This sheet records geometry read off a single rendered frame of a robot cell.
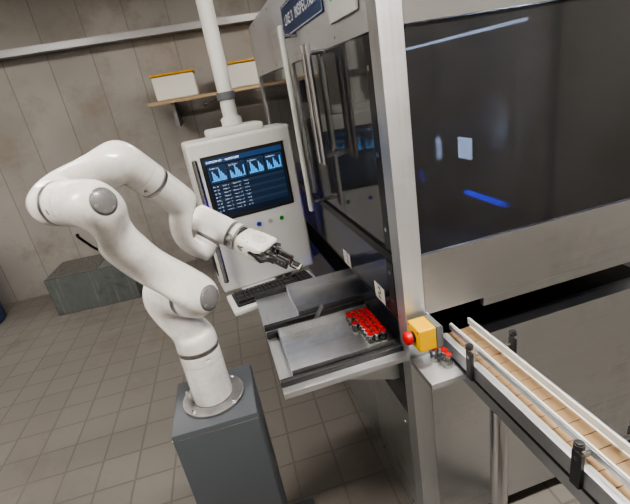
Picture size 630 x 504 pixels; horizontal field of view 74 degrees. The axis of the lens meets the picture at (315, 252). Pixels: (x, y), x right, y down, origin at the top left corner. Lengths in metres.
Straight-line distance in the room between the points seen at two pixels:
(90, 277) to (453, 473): 3.75
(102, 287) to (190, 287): 3.54
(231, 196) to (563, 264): 1.39
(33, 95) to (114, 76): 0.78
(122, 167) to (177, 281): 0.30
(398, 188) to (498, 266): 0.43
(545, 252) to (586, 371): 0.57
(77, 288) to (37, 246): 0.94
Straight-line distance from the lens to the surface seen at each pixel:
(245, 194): 2.06
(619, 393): 2.08
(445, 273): 1.29
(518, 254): 1.42
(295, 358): 1.44
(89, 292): 4.71
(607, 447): 1.12
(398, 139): 1.12
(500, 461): 1.48
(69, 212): 0.96
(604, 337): 1.85
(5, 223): 5.50
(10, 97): 5.24
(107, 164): 1.06
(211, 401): 1.36
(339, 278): 1.90
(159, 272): 1.11
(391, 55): 1.10
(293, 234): 2.18
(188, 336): 1.26
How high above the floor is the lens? 1.71
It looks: 22 degrees down
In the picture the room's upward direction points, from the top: 10 degrees counter-clockwise
